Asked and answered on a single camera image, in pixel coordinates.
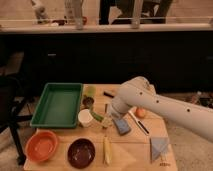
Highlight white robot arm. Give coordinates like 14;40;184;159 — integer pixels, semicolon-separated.
107;76;213;142

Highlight orange tomato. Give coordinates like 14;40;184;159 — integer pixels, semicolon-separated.
135;108;147;119

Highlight blue folded cloth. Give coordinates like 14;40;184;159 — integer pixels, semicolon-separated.
150;137;169;162

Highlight small dark tin can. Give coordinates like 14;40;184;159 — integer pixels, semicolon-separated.
82;97;94;109

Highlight blue sponge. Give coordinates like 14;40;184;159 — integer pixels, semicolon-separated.
113;119;131;135

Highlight black chair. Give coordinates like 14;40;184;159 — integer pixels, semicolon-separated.
0;76;32;165

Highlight dark maroon bowl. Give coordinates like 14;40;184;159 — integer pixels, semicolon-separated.
67;138;96;169

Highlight white cup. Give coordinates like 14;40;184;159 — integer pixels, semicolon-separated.
78;109;93;127

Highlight black rectangular brush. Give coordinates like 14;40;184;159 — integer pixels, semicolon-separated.
103;91;115;98

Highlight green plastic tray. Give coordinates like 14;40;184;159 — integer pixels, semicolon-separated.
30;83;83;129

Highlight yellow corn cob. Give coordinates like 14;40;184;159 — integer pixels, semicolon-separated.
103;136;111;165

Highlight orange bowl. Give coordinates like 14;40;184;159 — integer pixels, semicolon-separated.
25;131;59;163

